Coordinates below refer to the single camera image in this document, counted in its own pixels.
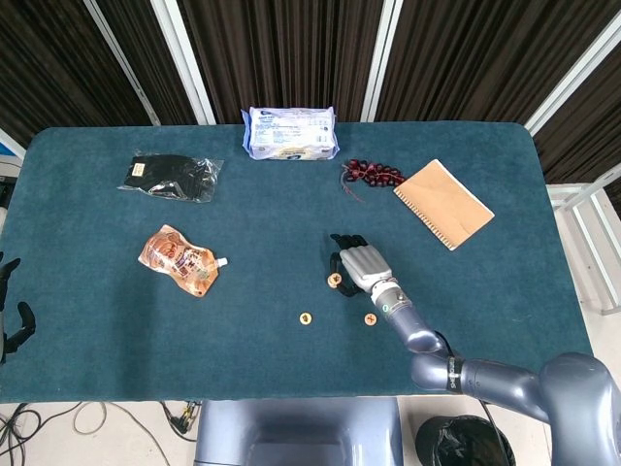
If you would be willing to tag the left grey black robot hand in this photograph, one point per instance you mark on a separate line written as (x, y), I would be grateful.
(26, 322)

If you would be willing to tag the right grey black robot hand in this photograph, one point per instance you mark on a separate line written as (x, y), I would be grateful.
(366, 267)

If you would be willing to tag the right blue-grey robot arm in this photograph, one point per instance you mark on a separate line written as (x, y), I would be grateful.
(485, 383)

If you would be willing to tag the dark red grape bunch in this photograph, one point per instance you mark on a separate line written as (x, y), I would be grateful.
(373, 172)

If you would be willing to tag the tan spiral notebook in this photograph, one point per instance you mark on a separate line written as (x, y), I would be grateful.
(444, 201)

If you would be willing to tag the teal tablecloth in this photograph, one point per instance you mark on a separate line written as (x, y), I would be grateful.
(242, 349)

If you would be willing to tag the white purple tissue pack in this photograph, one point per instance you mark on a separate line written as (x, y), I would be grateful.
(291, 133)

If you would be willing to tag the orange spout pouch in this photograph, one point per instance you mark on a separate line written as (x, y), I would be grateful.
(174, 259)

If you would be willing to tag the blue-grey robot torso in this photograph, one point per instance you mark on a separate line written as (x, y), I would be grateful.
(291, 427)

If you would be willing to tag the white panel with blue edge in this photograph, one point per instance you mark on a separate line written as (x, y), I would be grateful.
(7, 141)

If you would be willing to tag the black power strip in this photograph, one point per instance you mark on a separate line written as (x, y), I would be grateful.
(184, 417)

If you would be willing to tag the black trash bag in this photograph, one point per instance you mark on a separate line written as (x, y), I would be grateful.
(461, 444)

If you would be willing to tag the black gloves in plastic bag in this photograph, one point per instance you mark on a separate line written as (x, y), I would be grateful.
(165, 175)

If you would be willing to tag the white metal rack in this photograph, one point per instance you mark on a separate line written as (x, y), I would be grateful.
(563, 190)

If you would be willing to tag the dark brown pleated curtain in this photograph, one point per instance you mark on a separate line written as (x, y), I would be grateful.
(291, 48)

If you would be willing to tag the wide white frame post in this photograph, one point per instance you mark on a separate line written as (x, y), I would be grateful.
(184, 60)

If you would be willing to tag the thin white frame post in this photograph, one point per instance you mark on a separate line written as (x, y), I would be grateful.
(122, 60)

